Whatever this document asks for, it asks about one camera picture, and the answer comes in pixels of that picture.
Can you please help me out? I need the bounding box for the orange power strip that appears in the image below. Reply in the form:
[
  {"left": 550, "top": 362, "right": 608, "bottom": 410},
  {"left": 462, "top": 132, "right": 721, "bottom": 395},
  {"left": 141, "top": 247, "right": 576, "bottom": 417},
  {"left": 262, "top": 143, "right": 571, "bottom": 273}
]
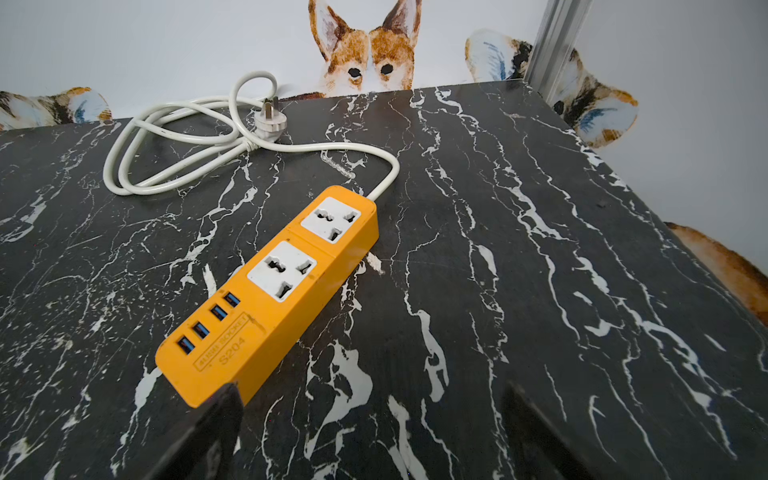
[{"left": 155, "top": 186, "right": 379, "bottom": 408}]

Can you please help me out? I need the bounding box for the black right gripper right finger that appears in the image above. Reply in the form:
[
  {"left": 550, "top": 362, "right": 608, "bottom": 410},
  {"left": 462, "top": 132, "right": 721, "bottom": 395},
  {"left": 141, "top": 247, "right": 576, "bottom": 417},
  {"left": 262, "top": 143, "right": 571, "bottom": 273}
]
[{"left": 502, "top": 383, "right": 599, "bottom": 479}]

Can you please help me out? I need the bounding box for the aluminium frame post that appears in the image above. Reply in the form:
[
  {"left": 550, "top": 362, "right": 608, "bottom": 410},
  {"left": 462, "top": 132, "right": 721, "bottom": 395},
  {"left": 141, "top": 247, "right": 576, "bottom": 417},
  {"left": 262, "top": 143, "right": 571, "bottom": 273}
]
[{"left": 524, "top": 0, "right": 593, "bottom": 101}]

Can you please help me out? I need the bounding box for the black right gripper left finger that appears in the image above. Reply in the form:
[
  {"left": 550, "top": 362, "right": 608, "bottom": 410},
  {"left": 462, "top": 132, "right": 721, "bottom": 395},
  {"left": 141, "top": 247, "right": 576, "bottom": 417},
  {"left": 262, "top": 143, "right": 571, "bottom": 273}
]
[{"left": 142, "top": 383, "right": 244, "bottom": 479}]

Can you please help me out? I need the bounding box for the white power strip cord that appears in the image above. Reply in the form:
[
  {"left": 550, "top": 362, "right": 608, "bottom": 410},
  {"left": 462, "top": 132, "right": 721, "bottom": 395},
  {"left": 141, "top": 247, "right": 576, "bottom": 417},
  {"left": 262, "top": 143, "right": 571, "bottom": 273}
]
[{"left": 102, "top": 70, "right": 401, "bottom": 202}]

